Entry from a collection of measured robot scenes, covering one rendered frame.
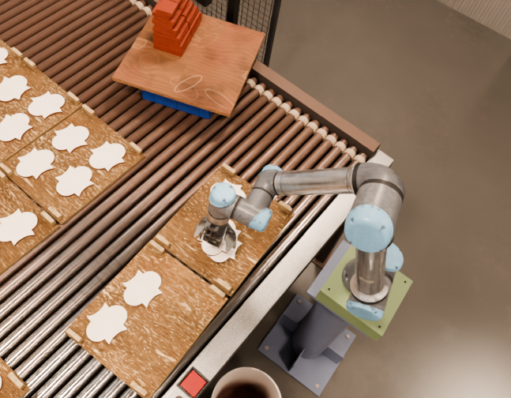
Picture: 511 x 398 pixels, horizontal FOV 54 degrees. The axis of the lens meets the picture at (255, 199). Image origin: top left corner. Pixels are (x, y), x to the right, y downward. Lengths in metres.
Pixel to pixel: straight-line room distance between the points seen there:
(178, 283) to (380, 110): 2.29
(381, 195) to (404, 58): 2.87
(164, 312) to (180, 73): 0.98
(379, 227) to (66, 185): 1.19
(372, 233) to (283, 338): 1.53
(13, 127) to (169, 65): 0.66
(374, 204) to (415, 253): 1.88
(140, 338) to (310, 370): 1.20
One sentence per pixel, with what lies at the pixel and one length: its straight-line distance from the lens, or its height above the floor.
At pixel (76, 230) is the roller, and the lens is 1.89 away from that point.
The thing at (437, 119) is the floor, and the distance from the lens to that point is 3.76.
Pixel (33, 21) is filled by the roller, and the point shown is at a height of 0.91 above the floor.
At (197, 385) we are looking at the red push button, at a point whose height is 0.93.
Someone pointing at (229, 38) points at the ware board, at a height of 1.04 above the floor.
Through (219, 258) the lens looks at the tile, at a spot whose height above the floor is 0.96.
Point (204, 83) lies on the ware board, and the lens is 2.09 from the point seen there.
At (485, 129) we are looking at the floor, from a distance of 3.88.
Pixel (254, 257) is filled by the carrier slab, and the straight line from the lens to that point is 1.80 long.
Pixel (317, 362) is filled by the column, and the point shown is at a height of 0.01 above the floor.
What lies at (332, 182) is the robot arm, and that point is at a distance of 1.39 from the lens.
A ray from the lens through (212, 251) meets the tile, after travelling 1.75.
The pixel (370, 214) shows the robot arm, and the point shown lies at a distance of 1.22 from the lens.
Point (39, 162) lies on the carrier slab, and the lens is 2.04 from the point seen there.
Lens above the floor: 2.58
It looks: 59 degrees down
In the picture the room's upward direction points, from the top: 13 degrees clockwise
